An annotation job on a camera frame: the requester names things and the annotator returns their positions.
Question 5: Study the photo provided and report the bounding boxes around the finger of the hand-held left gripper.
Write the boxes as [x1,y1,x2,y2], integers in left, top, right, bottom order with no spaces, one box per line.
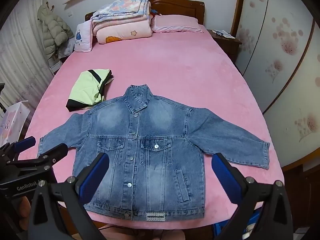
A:
[0,136,36,160]
[10,143,68,173]

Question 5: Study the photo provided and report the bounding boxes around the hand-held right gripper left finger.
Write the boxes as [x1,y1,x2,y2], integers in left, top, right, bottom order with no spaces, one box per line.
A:
[27,152,110,240]

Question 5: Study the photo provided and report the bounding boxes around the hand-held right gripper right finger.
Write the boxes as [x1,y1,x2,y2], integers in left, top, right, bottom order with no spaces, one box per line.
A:
[211,152,293,240]

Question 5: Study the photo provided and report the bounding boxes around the blue denim jacket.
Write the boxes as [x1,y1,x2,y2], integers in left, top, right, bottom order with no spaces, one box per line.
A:
[37,84,271,222]

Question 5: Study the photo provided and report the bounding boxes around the person's left hand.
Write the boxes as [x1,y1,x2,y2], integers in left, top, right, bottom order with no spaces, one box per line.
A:
[15,196,32,218]

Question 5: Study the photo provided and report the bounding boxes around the white paper bag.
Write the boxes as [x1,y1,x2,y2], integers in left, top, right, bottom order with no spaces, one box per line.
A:
[0,100,31,148]

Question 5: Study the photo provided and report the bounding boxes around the blue plastic stool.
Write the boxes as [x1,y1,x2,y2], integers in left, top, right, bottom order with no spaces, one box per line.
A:
[212,207,263,240]

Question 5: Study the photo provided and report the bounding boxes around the folded green and black garment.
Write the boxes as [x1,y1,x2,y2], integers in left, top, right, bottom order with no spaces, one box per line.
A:
[66,69,114,112]

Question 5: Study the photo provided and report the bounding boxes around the white box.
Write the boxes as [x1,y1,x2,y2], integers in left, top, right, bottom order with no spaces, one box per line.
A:
[49,60,63,75]

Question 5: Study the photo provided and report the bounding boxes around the beige puffer jacket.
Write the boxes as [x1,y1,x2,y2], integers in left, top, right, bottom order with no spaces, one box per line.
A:
[37,4,75,60]

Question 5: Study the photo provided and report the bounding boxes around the white printed cushion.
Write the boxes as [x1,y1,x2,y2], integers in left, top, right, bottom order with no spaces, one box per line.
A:
[74,20,93,53]

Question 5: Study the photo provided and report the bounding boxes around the wooden nightstand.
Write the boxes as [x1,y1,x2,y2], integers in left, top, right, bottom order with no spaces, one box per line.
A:
[207,29,242,63]

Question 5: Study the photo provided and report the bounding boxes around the folded pink blanket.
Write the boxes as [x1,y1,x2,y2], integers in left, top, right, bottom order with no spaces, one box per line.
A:
[92,12,153,44]

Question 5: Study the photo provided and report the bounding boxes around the papers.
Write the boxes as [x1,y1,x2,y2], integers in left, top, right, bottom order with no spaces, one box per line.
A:
[212,29,235,39]

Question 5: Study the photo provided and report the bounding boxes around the pink pillow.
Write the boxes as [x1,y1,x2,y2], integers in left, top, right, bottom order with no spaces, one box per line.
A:
[151,15,204,33]

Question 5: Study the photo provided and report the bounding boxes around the floral wardrobe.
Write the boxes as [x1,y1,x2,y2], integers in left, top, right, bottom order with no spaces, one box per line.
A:
[230,0,320,165]

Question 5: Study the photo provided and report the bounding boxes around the wooden headboard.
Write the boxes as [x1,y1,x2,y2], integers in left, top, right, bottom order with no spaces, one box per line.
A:
[84,0,205,27]

